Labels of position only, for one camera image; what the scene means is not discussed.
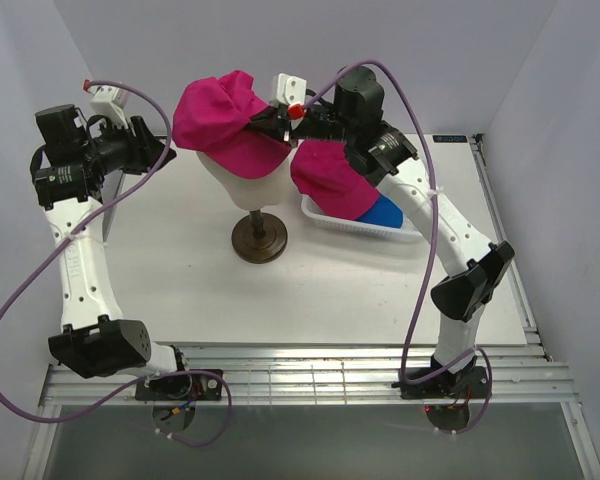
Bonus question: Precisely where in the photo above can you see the brown round wooden stand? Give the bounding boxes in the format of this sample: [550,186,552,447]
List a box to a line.
[231,209,288,264]

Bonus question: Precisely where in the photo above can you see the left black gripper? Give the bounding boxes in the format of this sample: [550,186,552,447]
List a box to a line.
[81,115,177,175]

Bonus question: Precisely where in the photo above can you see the cream foam mannequin head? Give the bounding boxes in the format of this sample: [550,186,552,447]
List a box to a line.
[196,152,292,211]

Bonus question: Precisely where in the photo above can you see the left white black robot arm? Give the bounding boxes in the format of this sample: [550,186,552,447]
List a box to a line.
[30,104,192,400]

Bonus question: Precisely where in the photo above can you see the pink cap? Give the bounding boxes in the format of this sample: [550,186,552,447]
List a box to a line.
[172,70,291,180]
[291,140,380,220]

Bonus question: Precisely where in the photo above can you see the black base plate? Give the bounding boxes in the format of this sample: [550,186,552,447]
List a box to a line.
[391,366,489,400]
[134,369,223,402]

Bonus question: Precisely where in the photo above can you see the blue cap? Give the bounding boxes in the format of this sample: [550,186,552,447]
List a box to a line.
[357,195,404,229]

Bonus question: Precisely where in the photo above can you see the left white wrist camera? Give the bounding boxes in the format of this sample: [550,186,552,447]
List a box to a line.
[83,79,129,129]

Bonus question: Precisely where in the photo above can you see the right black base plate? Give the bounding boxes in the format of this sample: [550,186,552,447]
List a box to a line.
[391,366,489,400]

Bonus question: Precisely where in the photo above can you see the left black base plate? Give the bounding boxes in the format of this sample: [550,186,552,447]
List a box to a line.
[134,369,223,402]

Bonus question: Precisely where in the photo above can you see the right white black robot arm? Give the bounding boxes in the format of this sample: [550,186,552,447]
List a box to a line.
[248,61,515,398]

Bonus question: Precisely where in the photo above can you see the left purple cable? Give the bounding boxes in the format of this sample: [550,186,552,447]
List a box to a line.
[0,79,234,448]

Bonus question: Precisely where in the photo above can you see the aluminium rail frame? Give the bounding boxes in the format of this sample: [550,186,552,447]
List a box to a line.
[38,134,581,407]

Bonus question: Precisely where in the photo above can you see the white plastic basket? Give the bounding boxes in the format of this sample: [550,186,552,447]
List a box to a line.
[300,194,423,243]

